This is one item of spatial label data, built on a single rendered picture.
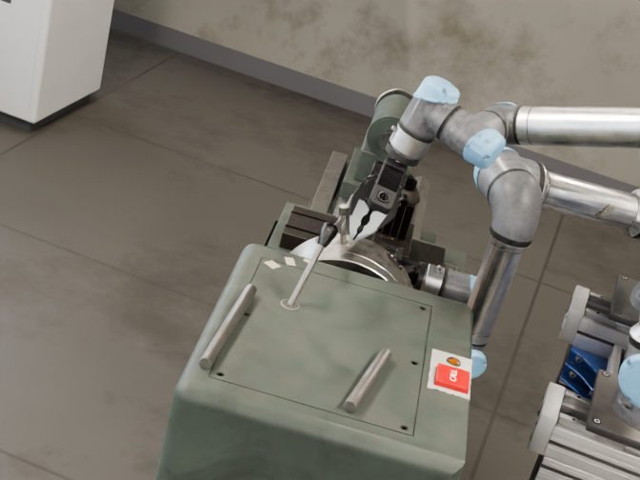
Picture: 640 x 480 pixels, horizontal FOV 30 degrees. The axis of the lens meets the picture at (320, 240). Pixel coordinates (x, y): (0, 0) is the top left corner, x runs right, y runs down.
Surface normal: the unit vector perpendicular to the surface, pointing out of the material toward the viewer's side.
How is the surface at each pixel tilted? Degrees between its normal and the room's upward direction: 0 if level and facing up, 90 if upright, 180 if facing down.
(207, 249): 0
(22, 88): 90
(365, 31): 90
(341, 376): 0
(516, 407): 0
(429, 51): 90
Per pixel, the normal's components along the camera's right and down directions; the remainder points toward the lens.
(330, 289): 0.23, -0.87
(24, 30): -0.32, 0.36
